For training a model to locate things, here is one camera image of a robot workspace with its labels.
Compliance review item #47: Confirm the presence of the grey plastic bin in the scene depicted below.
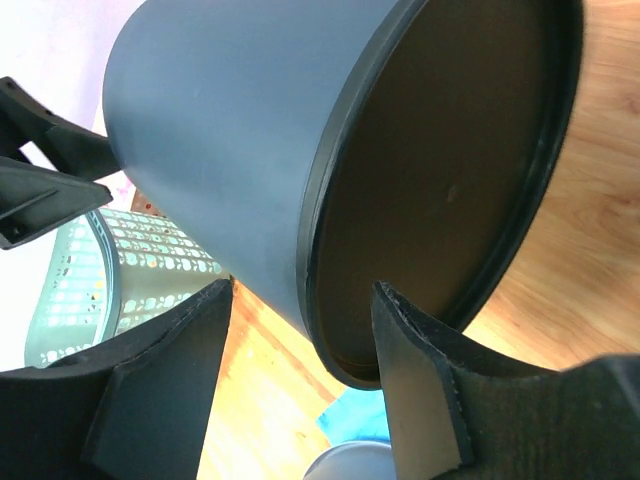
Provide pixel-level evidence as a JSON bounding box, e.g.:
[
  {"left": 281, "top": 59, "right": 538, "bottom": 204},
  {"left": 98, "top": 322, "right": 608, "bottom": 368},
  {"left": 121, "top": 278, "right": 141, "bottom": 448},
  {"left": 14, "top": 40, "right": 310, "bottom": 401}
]
[{"left": 303, "top": 440, "right": 396, "bottom": 480}]

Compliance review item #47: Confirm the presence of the dark blue plastic bin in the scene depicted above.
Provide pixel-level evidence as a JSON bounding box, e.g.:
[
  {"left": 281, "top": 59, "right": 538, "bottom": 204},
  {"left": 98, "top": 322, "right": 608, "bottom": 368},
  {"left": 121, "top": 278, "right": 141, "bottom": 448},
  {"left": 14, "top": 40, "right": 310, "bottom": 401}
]
[{"left": 103, "top": 1, "right": 584, "bottom": 390}]

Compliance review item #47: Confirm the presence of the teal plastic basket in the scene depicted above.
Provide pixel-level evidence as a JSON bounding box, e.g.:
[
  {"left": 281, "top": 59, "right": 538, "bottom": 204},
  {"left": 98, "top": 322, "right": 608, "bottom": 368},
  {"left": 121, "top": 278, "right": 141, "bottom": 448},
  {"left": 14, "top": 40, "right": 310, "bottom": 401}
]
[{"left": 24, "top": 208, "right": 230, "bottom": 368}]

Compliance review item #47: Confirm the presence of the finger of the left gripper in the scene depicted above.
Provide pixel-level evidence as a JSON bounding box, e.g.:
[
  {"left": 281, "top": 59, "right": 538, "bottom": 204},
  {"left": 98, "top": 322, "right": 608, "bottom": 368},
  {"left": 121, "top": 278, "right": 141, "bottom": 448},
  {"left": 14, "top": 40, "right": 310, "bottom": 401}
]
[
  {"left": 1, "top": 77, "right": 120, "bottom": 181},
  {"left": 1, "top": 157, "right": 112, "bottom": 250}
]

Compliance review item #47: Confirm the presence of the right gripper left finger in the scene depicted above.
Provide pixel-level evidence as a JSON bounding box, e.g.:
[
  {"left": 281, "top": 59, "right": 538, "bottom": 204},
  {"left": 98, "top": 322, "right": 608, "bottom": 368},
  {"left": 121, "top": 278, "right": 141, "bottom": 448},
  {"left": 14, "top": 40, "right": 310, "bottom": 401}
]
[{"left": 1, "top": 280, "right": 233, "bottom": 479}]

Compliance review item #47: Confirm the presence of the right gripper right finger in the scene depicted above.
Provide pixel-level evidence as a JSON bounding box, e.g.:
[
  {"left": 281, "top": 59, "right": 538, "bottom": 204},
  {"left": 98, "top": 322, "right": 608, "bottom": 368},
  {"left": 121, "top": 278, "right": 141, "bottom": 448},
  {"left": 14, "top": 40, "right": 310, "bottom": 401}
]
[{"left": 371, "top": 283, "right": 639, "bottom": 479}]

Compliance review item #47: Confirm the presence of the blue patterned cloth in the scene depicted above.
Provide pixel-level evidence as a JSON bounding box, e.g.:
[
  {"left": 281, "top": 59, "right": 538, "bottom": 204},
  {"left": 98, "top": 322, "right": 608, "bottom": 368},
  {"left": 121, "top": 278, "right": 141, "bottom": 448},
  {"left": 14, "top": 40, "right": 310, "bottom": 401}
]
[{"left": 316, "top": 388, "right": 390, "bottom": 446}]

